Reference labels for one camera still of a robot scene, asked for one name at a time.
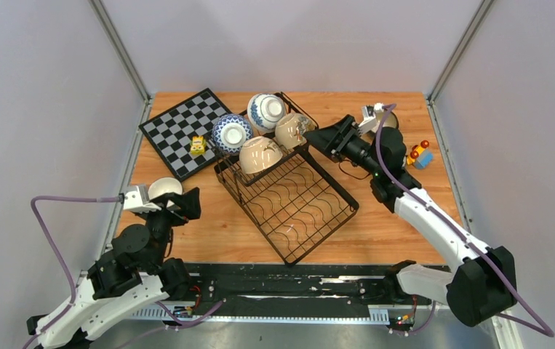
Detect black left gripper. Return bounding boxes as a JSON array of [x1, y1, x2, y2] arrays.
[[140, 186, 201, 270]]

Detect orange blue toy blocks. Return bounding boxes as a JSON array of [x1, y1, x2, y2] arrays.
[[404, 140, 434, 169]]

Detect teal white striped bowl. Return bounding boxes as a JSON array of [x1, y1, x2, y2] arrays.
[[148, 177, 183, 199]]

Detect blue diamond pattern bowl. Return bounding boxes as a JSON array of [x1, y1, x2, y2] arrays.
[[211, 113, 253, 155]]

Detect black wire dish rack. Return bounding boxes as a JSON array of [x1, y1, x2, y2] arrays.
[[207, 92, 359, 266]]

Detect cream leaf bowl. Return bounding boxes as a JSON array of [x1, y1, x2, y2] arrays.
[[239, 136, 284, 175]]

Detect blue white porcelain bowl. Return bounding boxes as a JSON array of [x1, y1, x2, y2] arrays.
[[247, 93, 287, 134]]

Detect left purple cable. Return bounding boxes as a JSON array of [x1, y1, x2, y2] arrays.
[[20, 195, 225, 349]]

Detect yellow toy block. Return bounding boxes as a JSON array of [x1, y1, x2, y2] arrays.
[[189, 135, 207, 156]]

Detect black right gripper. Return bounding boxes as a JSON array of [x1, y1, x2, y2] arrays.
[[303, 115, 383, 177]]

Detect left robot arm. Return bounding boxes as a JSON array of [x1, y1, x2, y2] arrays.
[[26, 185, 201, 348]]

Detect cream painted bowl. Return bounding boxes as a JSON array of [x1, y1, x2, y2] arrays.
[[275, 112, 316, 149]]

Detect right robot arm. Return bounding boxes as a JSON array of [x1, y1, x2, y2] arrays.
[[303, 116, 517, 327]]

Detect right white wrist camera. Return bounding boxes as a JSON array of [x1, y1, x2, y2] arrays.
[[358, 103, 385, 135]]

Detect dark blue glazed bowl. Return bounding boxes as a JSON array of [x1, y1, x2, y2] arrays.
[[377, 111, 399, 129]]

